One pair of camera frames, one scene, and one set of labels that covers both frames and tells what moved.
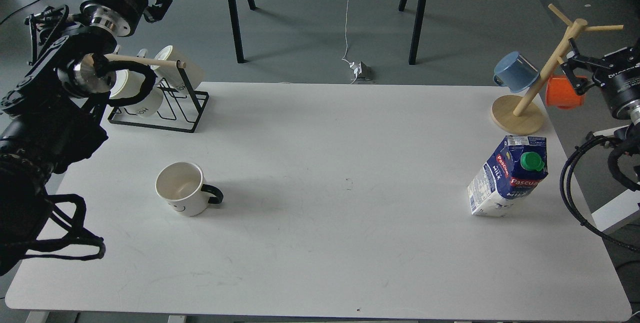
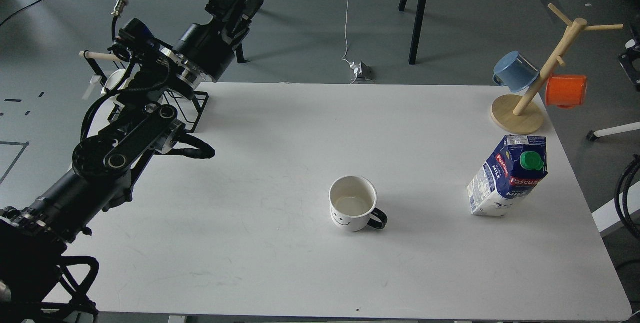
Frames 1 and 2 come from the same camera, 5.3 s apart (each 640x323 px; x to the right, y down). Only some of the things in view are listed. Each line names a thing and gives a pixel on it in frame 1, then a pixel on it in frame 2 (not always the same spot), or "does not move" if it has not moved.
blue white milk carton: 512,174 does not move
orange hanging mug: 560,93 does not move
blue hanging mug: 512,70 does not move
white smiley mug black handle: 183,185 → 353,200
